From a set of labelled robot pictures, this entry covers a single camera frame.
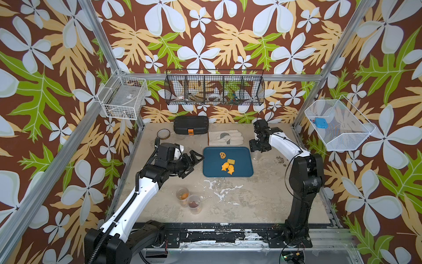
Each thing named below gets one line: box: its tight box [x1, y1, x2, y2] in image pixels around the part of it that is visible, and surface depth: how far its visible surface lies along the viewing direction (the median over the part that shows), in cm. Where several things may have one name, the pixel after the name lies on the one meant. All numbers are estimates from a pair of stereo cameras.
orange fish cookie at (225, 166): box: [221, 162, 230, 172], surface depth 98 cm
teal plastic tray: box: [202, 146, 254, 178], surface depth 101 cm
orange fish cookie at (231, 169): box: [227, 164, 235, 175], surface depth 98 cm
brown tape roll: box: [157, 128, 171, 141], surface depth 117 cm
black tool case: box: [173, 115, 209, 136], surface depth 117 cm
